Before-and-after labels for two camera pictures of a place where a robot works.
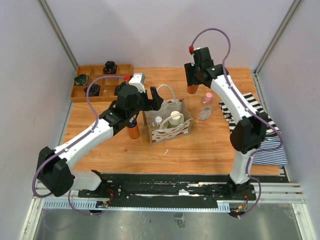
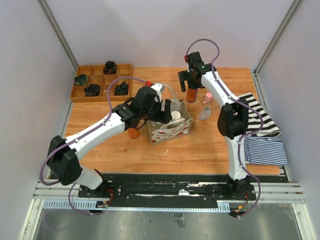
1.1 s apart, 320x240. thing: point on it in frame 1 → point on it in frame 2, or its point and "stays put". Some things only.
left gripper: [147, 99] → [164, 111]
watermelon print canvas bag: [172, 120] stays put
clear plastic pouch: [206, 102] stays put
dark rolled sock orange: [110, 68] stays put
